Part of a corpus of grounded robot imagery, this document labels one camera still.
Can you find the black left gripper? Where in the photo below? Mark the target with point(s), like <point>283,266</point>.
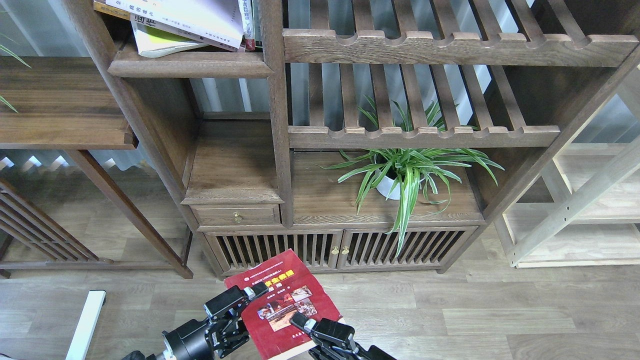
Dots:
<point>218,335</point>

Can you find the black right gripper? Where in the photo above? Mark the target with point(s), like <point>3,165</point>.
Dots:
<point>335,340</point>

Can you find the red paperback book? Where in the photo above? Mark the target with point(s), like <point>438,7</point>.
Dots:
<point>291,288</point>

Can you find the yellow green paperback book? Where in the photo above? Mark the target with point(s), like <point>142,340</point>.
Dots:
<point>153,43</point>

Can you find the white purple paperback book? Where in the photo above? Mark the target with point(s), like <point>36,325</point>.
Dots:
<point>218,20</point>

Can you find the light wooden shelf rack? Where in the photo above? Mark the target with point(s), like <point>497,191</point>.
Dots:
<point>584,208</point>

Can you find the brass drawer knob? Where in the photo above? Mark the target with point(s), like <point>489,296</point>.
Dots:
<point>237,217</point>

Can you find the white metal stand leg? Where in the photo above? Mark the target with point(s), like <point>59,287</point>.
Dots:
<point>87,322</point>

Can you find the white plant pot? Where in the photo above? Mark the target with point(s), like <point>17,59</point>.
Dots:
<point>387,187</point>

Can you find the green spider plant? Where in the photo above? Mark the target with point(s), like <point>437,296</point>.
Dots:
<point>433,163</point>

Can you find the dark wooden bookshelf cabinet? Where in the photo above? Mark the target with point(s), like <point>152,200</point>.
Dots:
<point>255,132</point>

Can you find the dark wooden side table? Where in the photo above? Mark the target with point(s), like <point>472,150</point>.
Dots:
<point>69,107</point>

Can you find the white red upright book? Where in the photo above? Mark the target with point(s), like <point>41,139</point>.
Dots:
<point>246,13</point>

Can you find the dark green upright book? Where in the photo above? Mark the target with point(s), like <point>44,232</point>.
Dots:
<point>258,39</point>

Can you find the green leaves at left edge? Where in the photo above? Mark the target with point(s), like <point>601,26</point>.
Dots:
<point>12,79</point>

